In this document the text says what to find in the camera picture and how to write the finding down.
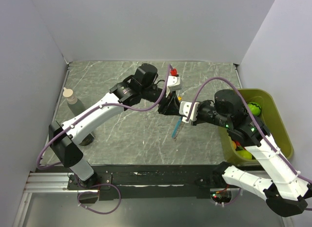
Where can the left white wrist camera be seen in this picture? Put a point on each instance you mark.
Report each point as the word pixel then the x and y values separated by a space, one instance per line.
pixel 174 82

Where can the black paper cup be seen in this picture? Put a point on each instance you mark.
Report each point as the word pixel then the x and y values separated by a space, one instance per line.
pixel 87 140

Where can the olive green plastic bin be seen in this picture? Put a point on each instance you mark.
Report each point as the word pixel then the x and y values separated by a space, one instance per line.
pixel 270 117

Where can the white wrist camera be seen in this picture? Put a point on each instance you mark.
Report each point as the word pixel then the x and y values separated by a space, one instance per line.
pixel 174 82
pixel 188 113

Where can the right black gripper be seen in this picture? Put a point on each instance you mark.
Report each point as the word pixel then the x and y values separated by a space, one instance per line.
pixel 198 120

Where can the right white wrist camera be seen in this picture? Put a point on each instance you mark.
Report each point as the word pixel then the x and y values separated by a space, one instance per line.
pixel 188 113

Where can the light blue key handle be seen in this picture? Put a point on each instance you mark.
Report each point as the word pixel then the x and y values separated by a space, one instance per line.
pixel 176 127

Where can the grey bottle beige cap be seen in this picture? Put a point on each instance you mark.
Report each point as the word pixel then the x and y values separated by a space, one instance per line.
pixel 75 104

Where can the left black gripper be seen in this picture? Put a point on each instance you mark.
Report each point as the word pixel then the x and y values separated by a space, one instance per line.
pixel 169 106

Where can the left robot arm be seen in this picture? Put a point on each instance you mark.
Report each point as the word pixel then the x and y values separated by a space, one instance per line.
pixel 66 137

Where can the green toy watermelon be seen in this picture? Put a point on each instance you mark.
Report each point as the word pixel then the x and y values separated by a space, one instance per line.
pixel 255 108

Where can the metal keyring with small rings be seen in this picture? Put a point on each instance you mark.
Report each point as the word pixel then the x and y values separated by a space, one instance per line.
pixel 178 131

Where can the yellow-green toy fruit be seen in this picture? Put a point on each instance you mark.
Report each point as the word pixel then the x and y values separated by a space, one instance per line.
pixel 245 154

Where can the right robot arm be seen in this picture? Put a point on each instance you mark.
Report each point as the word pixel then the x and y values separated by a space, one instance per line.
pixel 256 147

